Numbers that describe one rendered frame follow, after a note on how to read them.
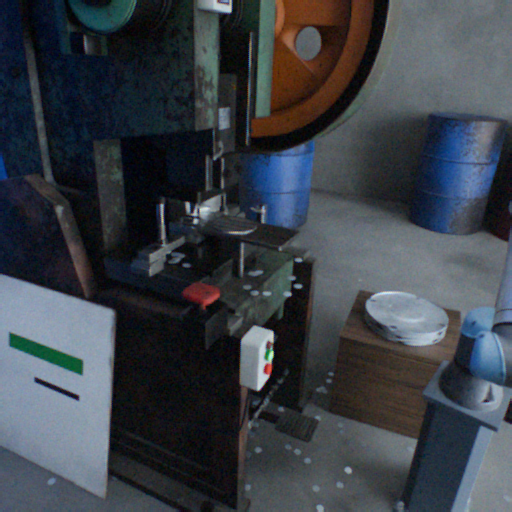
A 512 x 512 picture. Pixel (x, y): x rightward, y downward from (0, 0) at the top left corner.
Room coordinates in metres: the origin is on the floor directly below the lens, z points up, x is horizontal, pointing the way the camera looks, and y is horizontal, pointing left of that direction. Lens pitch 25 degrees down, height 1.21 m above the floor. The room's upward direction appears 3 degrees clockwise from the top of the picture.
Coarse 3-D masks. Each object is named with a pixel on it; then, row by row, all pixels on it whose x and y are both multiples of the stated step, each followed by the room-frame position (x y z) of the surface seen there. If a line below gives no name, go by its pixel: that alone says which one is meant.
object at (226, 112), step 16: (224, 80) 1.19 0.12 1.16; (224, 96) 1.19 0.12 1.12; (224, 112) 1.19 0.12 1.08; (224, 128) 1.19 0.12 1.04; (224, 144) 1.19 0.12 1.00; (176, 160) 1.15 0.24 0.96; (192, 160) 1.13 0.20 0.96; (208, 160) 1.12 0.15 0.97; (224, 160) 1.13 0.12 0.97; (176, 176) 1.15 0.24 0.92; (192, 176) 1.13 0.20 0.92; (208, 176) 1.12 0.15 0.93; (224, 176) 1.13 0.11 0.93
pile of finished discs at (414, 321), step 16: (368, 304) 1.44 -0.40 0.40; (384, 304) 1.45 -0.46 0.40; (400, 304) 1.44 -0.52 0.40; (416, 304) 1.46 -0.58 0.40; (432, 304) 1.47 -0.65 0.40; (368, 320) 1.37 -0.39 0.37; (384, 320) 1.33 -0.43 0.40; (400, 320) 1.34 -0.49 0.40; (416, 320) 1.34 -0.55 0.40; (432, 320) 1.35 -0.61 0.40; (384, 336) 1.30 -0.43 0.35; (400, 336) 1.28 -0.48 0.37; (416, 336) 1.26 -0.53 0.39; (432, 336) 1.27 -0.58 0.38
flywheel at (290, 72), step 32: (288, 0) 1.51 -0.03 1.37; (320, 0) 1.47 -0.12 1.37; (352, 0) 1.40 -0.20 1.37; (288, 32) 1.51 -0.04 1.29; (320, 32) 1.47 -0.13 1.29; (352, 32) 1.39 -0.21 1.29; (288, 64) 1.50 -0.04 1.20; (320, 64) 1.46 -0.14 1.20; (352, 64) 1.39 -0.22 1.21; (288, 96) 1.50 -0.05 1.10; (320, 96) 1.42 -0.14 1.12; (256, 128) 1.51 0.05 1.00; (288, 128) 1.46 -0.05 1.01
